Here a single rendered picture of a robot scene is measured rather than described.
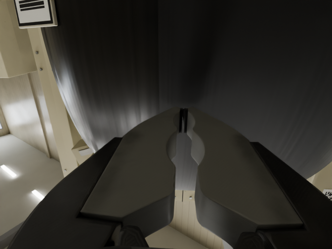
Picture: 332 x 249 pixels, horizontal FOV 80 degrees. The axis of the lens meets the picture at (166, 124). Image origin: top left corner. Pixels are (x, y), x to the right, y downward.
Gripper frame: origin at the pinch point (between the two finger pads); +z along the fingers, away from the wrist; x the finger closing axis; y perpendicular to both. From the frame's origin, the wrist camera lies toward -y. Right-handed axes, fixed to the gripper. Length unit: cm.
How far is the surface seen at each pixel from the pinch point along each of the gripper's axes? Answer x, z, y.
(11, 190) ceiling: -618, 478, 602
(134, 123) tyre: -3.7, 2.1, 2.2
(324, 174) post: 28.9, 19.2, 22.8
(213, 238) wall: 108, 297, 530
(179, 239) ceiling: 19, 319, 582
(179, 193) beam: 2, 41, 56
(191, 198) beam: 6, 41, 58
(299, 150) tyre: 9.8, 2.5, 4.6
